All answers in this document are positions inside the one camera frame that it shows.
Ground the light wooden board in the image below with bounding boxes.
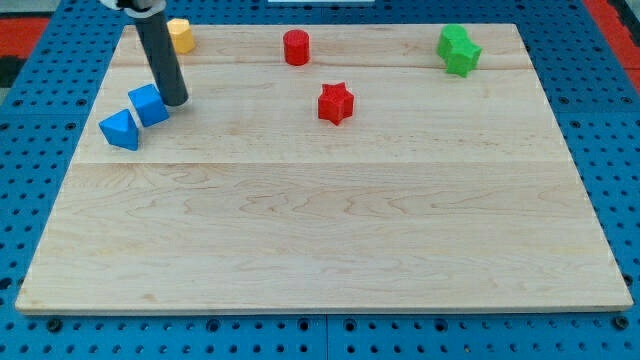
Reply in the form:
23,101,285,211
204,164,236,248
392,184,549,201
15,24,633,316

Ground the red star block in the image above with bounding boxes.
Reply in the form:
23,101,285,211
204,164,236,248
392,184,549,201
317,82,355,126

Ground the red cylinder block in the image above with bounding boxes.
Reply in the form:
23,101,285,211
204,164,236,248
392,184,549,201
283,29,310,66

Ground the green star block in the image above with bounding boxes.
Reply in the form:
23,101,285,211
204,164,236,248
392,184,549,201
445,40,482,78

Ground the green cylinder block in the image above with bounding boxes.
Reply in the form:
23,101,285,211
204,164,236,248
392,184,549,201
437,24,469,60

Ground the blue cube block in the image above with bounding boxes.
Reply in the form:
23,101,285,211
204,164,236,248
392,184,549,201
128,84,169,127

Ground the yellow hexagon block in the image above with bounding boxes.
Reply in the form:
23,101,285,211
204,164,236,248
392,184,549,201
167,18,196,54

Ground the blue triangle block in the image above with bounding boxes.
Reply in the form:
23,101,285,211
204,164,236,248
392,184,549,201
99,109,139,151

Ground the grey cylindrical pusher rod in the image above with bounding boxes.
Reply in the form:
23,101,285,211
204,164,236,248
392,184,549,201
134,10,189,107

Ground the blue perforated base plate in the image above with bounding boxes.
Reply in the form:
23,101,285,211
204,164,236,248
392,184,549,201
1,1,639,359

